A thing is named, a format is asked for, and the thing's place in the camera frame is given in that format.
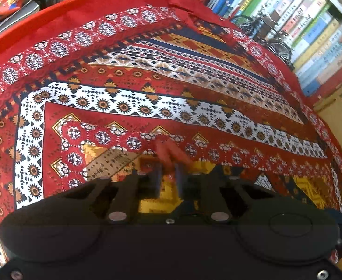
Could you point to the stack of magazines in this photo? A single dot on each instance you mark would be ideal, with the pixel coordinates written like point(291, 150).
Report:
point(19, 20)

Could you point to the black bicycle model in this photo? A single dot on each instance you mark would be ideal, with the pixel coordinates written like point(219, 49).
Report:
point(264, 29)

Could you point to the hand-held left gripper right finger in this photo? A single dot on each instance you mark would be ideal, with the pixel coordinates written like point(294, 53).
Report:
point(180, 180)

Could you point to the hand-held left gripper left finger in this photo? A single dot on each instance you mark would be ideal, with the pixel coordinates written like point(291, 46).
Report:
point(156, 180)

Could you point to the wooden drawer cabinet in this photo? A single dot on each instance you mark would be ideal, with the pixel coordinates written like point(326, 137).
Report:
point(340, 122)

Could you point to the row of blue green books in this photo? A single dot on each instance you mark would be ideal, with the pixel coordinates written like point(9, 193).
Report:
point(314, 29)

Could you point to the red patterned cloth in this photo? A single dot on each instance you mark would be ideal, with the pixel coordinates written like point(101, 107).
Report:
point(159, 93)

